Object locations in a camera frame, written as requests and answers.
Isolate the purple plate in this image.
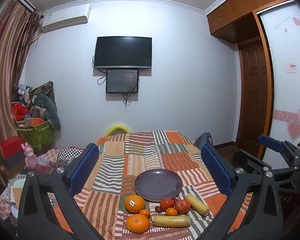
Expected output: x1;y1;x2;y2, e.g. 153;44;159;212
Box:
134;169;183;202

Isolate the red box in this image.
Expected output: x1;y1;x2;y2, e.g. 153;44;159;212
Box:
0;136;25;159

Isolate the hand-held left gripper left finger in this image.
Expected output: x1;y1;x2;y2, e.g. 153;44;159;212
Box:
17;142;105;240

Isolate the red plastic bag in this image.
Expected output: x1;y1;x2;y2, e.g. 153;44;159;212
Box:
12;104;30;121

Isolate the large orange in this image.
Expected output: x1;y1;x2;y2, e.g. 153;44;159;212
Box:
126;214;150;233
124;194;146;214

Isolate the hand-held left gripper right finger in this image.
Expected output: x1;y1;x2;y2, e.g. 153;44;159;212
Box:
197;132;285;240

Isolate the striped red curtain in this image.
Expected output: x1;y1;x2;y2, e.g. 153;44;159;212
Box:
0;0;42;188

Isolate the brown overhead cabinet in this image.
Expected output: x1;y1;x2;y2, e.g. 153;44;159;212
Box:
207;0;294;44

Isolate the small black wall monitor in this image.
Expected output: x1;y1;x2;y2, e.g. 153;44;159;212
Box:
106;69;139;94

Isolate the grey plush shark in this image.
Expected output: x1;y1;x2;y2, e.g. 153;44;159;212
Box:
34;94;62;131

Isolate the yellow corn cob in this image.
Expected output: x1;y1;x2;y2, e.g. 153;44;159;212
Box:
152;215;191;228
184;194;210;217

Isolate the pink plush toy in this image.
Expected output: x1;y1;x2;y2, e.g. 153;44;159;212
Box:
21;142;38;170

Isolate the green storage box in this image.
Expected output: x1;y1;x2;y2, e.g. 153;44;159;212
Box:
17;121;55;153

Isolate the black and white checkered cloth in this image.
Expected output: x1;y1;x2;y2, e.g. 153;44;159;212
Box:
57;147;86;167

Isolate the white air conditioner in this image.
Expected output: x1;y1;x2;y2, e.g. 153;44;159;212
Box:
41;4;91;33

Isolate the dark grey box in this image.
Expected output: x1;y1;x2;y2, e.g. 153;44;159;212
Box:
0;151;27;170

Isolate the yellow curved object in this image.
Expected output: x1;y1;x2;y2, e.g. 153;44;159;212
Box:
104;123;131;137

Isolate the dark patterned cushion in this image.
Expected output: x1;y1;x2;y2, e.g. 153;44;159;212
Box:
30;81;56;105

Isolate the brown wooden door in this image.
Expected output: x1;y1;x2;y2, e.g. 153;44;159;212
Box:
237;39;269;159

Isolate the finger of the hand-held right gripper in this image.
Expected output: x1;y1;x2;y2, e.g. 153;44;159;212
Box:
234;149;273;175
259;134;300;168

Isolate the striped patchwork blanket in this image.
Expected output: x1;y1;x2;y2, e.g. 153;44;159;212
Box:
49;130;249;240

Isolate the red tomato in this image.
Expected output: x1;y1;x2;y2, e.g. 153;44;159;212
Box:
160;198;175;210
175;199;191;215

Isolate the dark blue object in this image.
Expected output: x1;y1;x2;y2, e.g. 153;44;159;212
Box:
194;132;213;147

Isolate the black wall television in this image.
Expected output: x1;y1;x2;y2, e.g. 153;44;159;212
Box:
94;36;152;69

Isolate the black monitor cable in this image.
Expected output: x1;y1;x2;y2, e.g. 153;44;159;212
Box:
97;76;133;107

